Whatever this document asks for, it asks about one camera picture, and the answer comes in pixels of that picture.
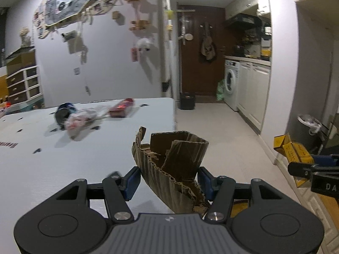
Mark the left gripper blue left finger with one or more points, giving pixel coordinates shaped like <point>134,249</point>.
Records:
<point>130,182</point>

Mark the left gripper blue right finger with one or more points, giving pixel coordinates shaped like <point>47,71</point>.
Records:
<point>207,183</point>

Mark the yellow cardboard box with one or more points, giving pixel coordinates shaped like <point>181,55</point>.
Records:
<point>299,159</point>

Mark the brown cardboard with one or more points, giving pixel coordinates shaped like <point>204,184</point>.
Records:
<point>169,165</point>

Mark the red snack packet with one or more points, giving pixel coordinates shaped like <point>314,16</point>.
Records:
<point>122,109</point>

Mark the crushed blue soda can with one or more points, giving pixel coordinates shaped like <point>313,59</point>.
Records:
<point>63,112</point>

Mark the dark bin with white liner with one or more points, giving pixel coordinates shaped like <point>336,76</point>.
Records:
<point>307,130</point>

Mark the black bin by door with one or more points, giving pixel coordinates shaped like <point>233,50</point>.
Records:
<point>187,101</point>

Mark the green plastic bag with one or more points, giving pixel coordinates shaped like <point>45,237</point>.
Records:
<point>220,92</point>

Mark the brown wooden door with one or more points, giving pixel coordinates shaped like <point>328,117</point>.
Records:
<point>202,62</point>

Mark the white refrigerator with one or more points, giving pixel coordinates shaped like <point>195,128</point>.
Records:
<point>168,49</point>

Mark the white kitchen cabinets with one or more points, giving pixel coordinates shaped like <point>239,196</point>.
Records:
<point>253,86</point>

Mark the white washing machine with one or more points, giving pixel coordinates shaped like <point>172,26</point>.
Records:
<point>231,84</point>

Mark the pink hanging tag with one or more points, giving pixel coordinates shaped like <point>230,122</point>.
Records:
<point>134,54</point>

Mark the hanging khaki bag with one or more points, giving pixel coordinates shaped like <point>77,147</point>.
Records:
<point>207,48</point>

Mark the white drawer cabinet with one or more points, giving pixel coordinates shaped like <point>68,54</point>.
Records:
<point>24,85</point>

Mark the glass fish tank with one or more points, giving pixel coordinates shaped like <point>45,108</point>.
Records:
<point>21,58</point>

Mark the plush sheep wall toy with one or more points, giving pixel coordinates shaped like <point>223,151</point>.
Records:
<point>144,45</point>

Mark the wall map decoration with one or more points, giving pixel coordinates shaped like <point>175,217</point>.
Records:
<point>51,15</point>

